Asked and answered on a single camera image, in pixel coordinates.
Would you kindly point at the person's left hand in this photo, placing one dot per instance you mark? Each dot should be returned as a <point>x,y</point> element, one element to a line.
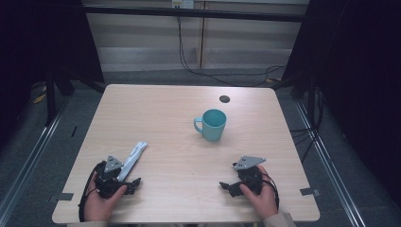
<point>97,208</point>

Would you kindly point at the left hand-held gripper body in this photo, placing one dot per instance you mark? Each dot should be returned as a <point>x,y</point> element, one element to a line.
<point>110,184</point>

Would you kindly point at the teal mug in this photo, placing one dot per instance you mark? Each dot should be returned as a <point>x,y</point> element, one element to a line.
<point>213,127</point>

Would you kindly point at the white wall socket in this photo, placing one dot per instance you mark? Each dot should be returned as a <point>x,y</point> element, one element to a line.
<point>183,3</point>

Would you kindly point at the black horizontal bar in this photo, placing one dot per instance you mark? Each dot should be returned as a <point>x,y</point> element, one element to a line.
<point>195,13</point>

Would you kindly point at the dark curtain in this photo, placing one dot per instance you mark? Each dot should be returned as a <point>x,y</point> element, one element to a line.
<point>356,78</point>
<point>41,41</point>

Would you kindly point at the person's right hand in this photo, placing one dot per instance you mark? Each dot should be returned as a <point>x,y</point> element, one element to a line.
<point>265,201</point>

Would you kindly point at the yellow floor object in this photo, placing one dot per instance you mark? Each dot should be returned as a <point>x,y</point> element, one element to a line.
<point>39,98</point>

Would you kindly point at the dark round table grommet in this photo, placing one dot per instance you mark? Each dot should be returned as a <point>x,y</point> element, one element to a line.
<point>224,99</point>

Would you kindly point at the black metal stand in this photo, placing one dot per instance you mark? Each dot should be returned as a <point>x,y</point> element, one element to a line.
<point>50,97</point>

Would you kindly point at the grey tape strip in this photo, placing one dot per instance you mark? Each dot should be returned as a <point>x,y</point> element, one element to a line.
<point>309,191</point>
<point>65,196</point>

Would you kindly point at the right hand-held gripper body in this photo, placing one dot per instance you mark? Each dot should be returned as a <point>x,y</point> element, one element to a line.
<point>251,179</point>

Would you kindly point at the metal floor rail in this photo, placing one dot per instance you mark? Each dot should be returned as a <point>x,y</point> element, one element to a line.
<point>327,164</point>
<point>30,160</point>

